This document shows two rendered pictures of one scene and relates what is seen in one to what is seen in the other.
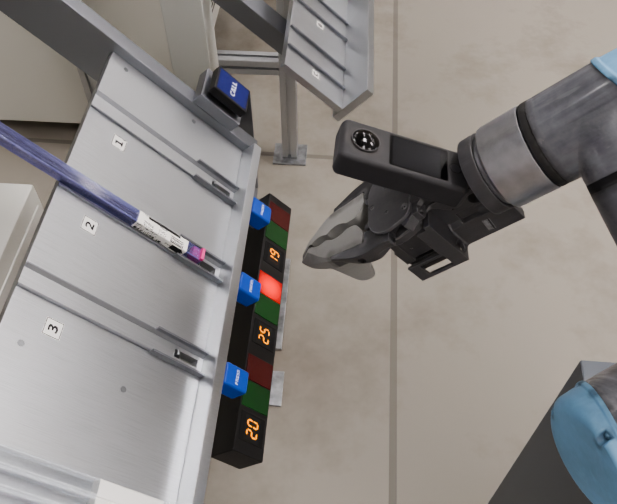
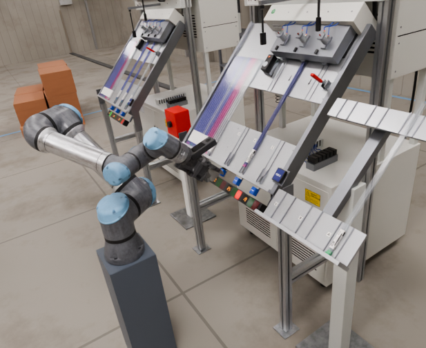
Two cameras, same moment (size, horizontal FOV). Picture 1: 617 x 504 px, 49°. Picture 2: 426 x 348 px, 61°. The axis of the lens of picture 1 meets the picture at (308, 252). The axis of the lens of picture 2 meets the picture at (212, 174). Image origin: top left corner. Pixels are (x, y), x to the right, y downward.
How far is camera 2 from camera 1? 1.63 m
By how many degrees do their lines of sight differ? 96
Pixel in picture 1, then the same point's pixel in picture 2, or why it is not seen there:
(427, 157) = (196, 148)
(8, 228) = (317, 180)
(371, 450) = (229, 337)
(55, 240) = (253, 133)
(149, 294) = (240, 153)
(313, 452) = (247, 322)
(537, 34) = not seen: outside the picture
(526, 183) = not seen: hidden behind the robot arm
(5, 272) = (306, 181)
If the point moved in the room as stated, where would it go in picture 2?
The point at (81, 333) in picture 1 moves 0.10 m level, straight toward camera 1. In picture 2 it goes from (237, 139) to (215, 138)
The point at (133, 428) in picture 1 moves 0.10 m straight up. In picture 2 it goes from (221, 148) to (219, 128)
